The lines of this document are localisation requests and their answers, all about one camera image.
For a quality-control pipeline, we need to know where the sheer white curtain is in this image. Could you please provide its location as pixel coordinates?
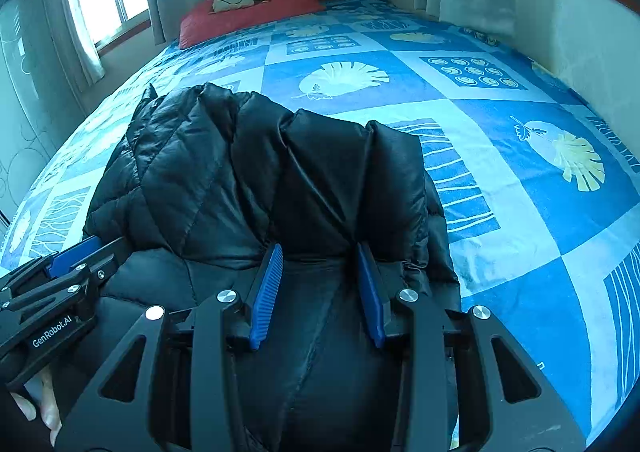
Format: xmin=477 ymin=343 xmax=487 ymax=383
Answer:
xmin=57 ymin=0 xmax=106 ymax=87

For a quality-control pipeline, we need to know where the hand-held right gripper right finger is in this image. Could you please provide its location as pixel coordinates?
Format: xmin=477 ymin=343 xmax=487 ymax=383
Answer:
xmin=356 ymin=242 xmax=588 ymax=452

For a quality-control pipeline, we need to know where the frosted glass wardrobe door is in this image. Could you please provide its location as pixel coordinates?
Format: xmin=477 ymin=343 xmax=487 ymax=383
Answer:
xmin=0 ymin=0 xmax=86 ymax=227

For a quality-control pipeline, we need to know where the red pillow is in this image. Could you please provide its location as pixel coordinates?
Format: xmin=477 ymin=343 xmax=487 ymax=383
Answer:
xmin=178 ymin=0 xmax=326 ymax=50

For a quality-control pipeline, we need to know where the black puffer jacket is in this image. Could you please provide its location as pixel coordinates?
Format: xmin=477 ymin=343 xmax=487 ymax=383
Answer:
xmin=82 ymin=82 xmax=463 ymax=452

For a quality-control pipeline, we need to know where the person's left hand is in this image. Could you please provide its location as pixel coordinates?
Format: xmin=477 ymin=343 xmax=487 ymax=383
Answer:
xmin=10 ymin=364 xmax=63 ymax=448

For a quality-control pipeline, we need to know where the blue patterned bed sheet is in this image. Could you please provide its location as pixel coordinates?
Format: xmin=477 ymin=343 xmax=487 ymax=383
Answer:
xmin=0 ymin=0 xmax=640 ymax=448

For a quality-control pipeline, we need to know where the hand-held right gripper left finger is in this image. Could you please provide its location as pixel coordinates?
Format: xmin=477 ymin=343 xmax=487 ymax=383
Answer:
xmin=52 ymin=243 xmax=284 ymax=452

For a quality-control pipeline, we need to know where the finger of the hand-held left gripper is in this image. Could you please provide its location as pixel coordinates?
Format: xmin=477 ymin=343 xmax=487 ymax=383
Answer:
xmin=0 ymin=259 xmax=110 ymax=327
xmin=42 ymin=236 xmax=133 ymax=279

